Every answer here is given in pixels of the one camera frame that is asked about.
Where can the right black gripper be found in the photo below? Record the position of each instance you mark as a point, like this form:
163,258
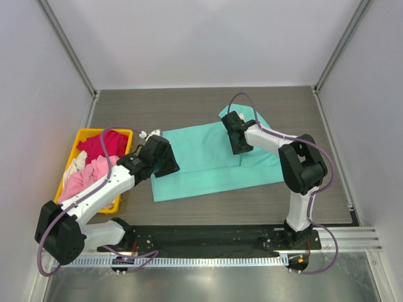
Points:
237,150

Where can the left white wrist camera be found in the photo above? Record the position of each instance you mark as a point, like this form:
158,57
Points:
146,135

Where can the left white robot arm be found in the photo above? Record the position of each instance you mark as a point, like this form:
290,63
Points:
64,230

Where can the cream white t shirt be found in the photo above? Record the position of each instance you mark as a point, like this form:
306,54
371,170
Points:
77,164

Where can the light pink t shirt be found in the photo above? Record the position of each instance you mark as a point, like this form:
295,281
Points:
75,181

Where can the magenta t shirt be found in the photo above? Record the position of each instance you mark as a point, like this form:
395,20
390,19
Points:
115,141

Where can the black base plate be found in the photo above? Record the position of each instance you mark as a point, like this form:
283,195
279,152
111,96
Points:
142,238

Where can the teal t shirt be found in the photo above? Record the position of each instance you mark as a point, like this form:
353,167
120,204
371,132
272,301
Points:
207,164

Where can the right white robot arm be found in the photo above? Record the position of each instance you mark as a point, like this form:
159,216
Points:
302,166

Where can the perforated metal cable rail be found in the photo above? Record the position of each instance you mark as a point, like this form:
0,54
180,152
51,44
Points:
115,263

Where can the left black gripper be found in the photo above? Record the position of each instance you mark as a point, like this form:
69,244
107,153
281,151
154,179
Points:
172,165

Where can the yellow plastic bin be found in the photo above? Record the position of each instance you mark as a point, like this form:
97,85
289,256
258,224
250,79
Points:
74,153

